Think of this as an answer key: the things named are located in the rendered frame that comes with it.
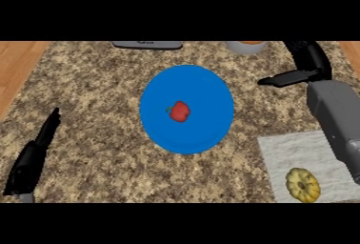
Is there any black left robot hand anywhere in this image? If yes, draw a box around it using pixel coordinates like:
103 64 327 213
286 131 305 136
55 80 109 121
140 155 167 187
1 107 62 196

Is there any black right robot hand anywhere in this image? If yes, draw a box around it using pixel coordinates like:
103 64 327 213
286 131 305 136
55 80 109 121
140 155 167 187
255 40 335 89

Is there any blue plate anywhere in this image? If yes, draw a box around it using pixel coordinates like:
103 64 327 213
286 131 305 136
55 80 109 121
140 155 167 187
139 64 235 155

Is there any red bell pepper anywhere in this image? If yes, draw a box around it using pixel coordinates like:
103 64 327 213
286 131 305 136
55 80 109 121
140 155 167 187
165 100 193 123

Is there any white placemat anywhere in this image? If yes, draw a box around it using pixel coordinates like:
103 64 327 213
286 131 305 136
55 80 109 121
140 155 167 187
255 129 360 204

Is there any yellow bell pepper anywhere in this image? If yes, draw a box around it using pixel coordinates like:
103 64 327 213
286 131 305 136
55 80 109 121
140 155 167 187
285 167 322 204

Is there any pale grey cup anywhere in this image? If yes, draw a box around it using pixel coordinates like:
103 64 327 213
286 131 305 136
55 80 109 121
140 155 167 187
224 40 270 56

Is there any grey flat appliance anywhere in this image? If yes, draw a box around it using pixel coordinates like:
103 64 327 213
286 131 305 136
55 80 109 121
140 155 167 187
111 40 184 51

